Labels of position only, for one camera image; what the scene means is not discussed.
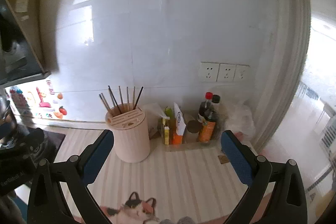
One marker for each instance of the orange seasoning packet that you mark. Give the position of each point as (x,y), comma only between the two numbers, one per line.
(179,125)

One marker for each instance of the light wooden chopstick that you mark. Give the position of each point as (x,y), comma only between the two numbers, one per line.
(133,98)
(121,98)
(105,102)
(127,98)

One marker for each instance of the black chopstick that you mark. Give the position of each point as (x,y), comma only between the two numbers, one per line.
(117,106)
(138,97)
(106,109)

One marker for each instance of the dark brown chopstick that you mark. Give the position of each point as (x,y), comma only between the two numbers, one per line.
(112,97)

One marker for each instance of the black cap sauce bottle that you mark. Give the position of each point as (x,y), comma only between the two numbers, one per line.
(210,120)

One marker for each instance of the red cap sauce bottle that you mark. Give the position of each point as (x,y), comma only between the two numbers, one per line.
(205,105)

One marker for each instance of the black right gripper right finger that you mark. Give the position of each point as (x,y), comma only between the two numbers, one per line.
(287,202)

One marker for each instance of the pink utensil holder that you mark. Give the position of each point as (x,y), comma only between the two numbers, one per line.
(131,134)

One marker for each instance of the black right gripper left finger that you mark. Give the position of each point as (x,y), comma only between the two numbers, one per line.
(47,203)

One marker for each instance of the range hood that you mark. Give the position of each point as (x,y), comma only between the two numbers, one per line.
(22,58)

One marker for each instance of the white wall socket panel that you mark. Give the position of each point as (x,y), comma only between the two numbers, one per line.
(223,72)

